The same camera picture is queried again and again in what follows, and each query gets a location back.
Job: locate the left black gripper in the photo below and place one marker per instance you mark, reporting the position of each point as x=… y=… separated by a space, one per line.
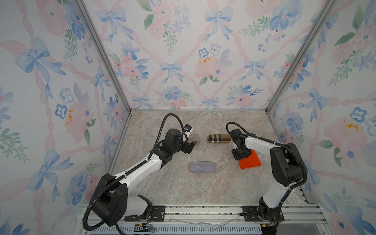
x=188 y=147

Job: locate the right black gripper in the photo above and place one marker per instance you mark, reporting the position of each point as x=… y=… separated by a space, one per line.
x=247 y=153

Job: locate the orange cleaning cloth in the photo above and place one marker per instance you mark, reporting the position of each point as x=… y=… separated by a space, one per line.
x=250 y=162

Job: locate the purple fabric eyeglass case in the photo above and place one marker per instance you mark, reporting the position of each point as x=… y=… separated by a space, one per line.
x=202 y=167

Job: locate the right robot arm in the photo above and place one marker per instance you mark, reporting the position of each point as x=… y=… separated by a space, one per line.
x=288 y=169

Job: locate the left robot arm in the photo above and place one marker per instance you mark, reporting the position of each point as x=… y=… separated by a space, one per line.
x=111 y=202

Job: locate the grey eyeglass case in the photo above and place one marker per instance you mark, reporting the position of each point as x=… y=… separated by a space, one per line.
x=194 y=138

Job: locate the plaid eyeglass case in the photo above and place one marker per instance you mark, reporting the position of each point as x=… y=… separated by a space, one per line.
x=219 y=138

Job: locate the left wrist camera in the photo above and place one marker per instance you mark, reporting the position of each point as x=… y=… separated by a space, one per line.
x=187 y=129

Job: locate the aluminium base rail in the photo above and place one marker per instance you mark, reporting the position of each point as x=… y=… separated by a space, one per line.
x=220 y=219

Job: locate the left corner aluminium post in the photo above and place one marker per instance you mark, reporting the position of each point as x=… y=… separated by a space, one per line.
x=88 y=23

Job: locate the corner aluminium post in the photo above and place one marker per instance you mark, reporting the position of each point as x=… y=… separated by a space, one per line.
x=305 y=46
x=88 y=23

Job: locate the right corner aluminium post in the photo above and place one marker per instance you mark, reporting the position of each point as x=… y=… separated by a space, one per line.
x=305 y=46

